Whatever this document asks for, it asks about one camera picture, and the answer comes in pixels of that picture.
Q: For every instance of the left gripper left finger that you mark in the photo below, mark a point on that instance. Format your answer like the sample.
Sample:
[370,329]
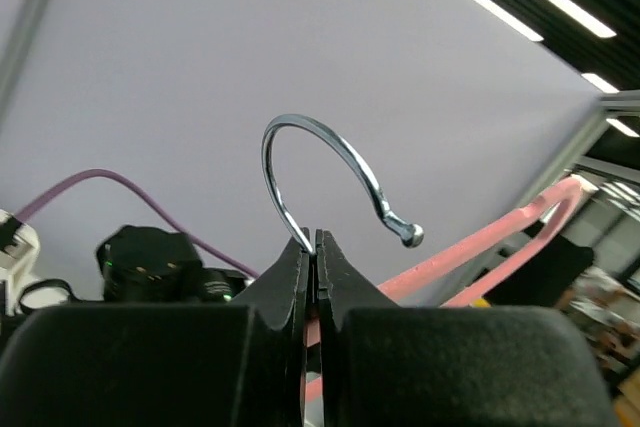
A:
[235,364]

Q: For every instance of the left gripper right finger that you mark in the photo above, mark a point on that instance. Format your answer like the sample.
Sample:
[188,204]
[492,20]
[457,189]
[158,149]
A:
[387,365]

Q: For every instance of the pink hanger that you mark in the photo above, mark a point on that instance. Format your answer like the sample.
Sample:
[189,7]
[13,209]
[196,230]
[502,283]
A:
[562,196]

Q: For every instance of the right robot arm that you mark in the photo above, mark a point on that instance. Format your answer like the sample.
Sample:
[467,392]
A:
[150,265]

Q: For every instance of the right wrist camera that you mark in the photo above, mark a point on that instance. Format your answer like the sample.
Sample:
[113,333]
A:
[20,248]

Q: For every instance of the aluminium frame post right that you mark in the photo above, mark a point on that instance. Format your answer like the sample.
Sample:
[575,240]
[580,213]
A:
[582,138]

